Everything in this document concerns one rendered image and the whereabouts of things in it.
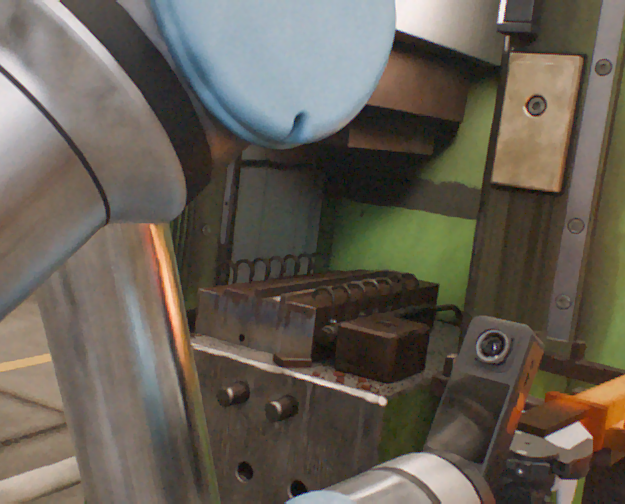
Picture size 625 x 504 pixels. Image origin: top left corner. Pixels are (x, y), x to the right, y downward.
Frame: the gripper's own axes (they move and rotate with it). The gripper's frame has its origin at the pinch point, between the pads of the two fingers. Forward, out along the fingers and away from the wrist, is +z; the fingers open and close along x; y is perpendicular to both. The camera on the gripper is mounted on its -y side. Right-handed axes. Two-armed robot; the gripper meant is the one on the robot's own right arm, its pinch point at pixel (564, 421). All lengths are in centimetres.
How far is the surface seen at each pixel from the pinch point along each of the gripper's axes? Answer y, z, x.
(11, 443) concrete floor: 103, 130, -240
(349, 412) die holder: 14.1, 25.2, -35.3
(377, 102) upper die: -25, 40, -47
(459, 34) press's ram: -36, 54, -43
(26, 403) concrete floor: 103, 161, -274
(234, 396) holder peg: 15, 20, -50
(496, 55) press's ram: -35, 70, -45
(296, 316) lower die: 5, 30, -49
